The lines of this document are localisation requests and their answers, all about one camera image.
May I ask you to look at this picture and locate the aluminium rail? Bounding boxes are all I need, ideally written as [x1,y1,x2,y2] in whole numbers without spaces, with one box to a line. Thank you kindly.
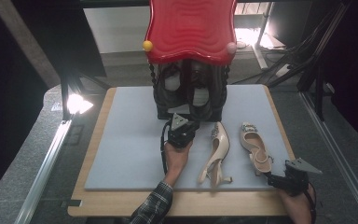
[300,91,358,224]
[13,119,74,224]

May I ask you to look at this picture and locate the red and black shoe rack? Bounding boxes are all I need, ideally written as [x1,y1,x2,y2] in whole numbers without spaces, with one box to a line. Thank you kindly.
[142,0,239,123]

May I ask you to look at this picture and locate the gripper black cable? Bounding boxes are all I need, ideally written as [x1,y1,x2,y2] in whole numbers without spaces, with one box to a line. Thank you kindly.
[302,181,318,224]
[159,119,173,175]

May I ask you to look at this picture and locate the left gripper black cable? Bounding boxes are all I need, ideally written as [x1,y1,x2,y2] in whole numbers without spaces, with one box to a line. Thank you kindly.
[159,119,173,175]

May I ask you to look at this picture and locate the black tripod stands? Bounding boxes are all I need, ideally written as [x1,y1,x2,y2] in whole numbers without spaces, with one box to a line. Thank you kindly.
[265,0,353,123]

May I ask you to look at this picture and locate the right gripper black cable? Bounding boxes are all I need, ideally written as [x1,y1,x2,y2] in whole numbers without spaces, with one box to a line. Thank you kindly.
[302,181,318,224]

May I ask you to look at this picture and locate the black leather shoe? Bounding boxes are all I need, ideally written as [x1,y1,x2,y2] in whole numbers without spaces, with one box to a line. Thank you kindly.
[162,63,185,105]
[186,61,214,121]

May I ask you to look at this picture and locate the person's left hand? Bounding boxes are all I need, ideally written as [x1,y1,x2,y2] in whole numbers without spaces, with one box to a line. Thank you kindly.
[162,140,194,179]

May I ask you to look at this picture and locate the grey foam mat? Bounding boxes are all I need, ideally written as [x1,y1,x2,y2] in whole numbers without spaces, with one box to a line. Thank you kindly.
[84,85,290,191]

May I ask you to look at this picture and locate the black lamp stand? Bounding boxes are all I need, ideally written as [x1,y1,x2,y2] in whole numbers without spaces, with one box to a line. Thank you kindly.
[59,73,113,121]

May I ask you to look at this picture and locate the white board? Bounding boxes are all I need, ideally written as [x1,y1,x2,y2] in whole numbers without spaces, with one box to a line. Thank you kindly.
[83,6,152,54]

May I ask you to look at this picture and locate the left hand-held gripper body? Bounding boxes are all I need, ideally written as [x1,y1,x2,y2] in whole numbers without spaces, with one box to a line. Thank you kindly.
[166,112,200,149]

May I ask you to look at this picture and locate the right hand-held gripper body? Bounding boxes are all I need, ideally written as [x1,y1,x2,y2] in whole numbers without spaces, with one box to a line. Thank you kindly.
[282,158,323,197]

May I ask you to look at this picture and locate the beige heeled shoe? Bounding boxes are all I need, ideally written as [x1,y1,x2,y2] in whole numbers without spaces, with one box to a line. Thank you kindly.
[198,121,233,189]
[239,121,274,177]

